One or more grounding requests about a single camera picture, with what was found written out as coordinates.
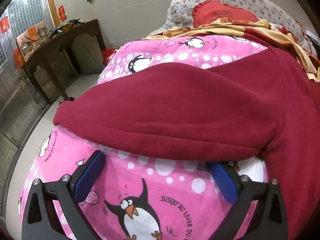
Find red ruffled heart pillow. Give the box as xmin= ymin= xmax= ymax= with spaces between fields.
xmin=192 ymin=0 xmax=260 ymax=28

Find dark brown headboard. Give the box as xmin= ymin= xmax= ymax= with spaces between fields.
xmin=305 ymin=34 xmax=320 ymax=53

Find red paper packet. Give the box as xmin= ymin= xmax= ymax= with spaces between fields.
xmin=14 ymin=49 xmax=24 ymax=68

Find red box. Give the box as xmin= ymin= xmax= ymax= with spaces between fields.
xmin=102 ymin=49 xmax=118 ymax=65

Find dark wooden table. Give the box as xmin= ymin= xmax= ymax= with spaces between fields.
xmin=22 ymin=19 xmax=107 ymax=105

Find red and yellow blanket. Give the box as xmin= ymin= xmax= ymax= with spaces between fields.
xmin=141 ymin=20 xmax=320 ymax=82

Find metal lattice door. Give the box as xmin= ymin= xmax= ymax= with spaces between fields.
xmin=0 ymin=0 xmax=75 ymax=152

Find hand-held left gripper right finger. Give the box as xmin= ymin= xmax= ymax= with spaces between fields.
xmin=206 ymin=162 xmax=289 ymax=240

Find maroon fleece sweater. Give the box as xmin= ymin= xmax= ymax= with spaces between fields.
xmin=54 ymin=46 xmax=320 ymax=240

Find printed cardboard panel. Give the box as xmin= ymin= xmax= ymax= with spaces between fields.
xmin=16 ymin=21 xmax=49 ymax=58

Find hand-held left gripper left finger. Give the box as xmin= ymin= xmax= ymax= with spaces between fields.
xmin=22 ymin=151 xmax=110 ymax=240

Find green and black tools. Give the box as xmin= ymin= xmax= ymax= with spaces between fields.
xmin=50 ymin=19 xmax=85 ymax=36

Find pink penguin print blanket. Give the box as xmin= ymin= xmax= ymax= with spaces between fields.
xmin=19 ymin=35 xmax=270 ymax=240

